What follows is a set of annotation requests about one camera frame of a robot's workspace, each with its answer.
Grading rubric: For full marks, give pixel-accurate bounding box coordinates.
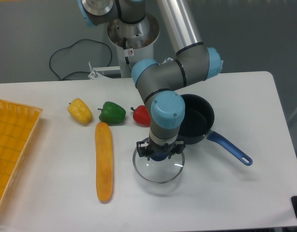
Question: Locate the long orange bread loaf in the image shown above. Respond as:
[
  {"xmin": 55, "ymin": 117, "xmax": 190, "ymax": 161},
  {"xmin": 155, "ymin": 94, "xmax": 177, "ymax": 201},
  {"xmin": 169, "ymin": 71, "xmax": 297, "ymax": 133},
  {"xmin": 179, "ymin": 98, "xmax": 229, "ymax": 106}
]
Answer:
[{"xmin": 95, "ymin": 122, "xmax": 114, "ymax": 202}]

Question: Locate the orange plastic basket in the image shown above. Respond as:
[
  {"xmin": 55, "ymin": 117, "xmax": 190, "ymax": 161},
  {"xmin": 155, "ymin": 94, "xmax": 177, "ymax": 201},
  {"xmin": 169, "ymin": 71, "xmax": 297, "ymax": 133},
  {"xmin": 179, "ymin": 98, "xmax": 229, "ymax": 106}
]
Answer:
[{"xmin": 0, "ymin": 99, "xmax": 42, "ymax": 208}]

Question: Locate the glass lid with blue knob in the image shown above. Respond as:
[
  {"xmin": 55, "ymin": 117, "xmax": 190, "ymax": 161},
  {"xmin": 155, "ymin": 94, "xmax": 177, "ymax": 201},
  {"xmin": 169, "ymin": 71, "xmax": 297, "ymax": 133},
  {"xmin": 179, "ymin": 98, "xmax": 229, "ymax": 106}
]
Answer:
[{"xmin": 132, "ymin": 138, "xmax": 185, "ymax": 184}]

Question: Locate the green bell pepper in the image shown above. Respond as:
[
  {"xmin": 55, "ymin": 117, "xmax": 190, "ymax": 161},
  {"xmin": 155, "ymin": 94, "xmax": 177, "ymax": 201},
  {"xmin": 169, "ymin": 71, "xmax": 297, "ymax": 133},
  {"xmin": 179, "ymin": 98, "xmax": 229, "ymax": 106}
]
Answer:
[{"xmin": 98, "ymin": 101, "xmax": 126, "ymax": 125}]

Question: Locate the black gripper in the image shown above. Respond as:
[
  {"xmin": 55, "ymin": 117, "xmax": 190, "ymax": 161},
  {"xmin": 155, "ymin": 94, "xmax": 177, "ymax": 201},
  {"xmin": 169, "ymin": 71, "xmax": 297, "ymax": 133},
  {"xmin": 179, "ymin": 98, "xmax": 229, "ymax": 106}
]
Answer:
[{"xmin": 136, "ymin": 140, "xmax": 185, "ymax": 161}]

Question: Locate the white metal base frame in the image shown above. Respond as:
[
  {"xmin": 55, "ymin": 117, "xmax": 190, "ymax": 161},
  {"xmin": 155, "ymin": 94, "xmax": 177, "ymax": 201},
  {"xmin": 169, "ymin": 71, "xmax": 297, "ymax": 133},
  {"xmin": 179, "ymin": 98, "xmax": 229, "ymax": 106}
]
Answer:
[{"xmin": 87, "ymin": 60, "xmax": 225, "ymax": 80}]

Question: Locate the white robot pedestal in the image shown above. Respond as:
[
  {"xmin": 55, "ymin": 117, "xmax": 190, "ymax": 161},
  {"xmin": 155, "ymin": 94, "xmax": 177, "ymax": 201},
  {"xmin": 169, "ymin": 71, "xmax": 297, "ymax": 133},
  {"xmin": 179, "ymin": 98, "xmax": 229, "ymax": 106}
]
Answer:
[{"xmin": 107, "ymin": 13, "xmax": 159, "ymax": 78}]

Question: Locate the dark saucepan with blue handle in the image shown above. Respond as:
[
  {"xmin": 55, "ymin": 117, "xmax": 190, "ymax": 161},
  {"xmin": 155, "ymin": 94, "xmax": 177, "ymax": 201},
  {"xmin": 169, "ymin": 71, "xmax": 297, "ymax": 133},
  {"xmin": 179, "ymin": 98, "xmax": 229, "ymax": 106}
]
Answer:
[{"xmin": 178, "ymin": 94, "xmax": 253, "ymax": 166}]

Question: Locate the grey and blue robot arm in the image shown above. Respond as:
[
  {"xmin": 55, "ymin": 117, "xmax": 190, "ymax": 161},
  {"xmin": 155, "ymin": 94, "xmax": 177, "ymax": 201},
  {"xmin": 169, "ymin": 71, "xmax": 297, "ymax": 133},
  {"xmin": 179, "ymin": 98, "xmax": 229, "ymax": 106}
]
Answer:
[{"xmin": 78, "ymin": 0, "xmax": 222, "ymax": 161}]

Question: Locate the red bell pepper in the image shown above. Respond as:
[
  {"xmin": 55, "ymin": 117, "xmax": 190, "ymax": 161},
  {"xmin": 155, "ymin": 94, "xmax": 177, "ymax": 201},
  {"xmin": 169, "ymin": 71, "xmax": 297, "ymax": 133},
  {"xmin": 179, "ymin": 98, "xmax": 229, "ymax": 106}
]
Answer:
[{"xmin": 130, "ymin": 105, "xmax": 151, "ymax": 127}]

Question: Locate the yellow bell pepper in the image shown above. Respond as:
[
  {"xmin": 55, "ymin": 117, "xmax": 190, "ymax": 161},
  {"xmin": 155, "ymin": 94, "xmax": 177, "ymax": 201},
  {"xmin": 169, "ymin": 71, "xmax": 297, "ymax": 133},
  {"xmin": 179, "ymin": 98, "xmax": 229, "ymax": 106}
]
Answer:
[{"xmin": 67, "ymin": 98, "xmax": 93, "ymax": 125}]

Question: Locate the black cable on floor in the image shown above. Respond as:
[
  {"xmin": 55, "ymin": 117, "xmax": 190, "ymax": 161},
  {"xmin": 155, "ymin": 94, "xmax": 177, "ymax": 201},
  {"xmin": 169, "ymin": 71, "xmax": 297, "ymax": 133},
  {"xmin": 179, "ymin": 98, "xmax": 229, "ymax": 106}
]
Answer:
[{"xmin": 49, "ymin": 39, "xmax": 113, "ymax": 81}]

